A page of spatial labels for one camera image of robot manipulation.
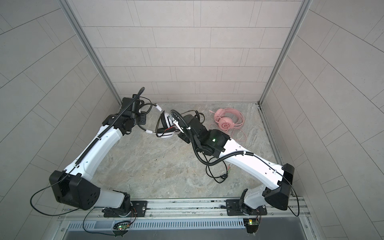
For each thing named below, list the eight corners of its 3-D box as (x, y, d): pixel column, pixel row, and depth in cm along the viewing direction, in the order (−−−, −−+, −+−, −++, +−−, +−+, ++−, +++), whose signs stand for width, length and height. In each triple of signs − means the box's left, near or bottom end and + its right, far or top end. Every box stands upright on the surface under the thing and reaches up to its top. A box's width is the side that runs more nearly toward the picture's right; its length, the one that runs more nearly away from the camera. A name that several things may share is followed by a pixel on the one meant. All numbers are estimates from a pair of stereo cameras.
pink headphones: (222, 133, 101) (224, 126, 95) (212, 118, 110) (213, 110, 103) (245, 124, 106) (248, 116, 100) (234, 110, 115) (236, 102, 108)
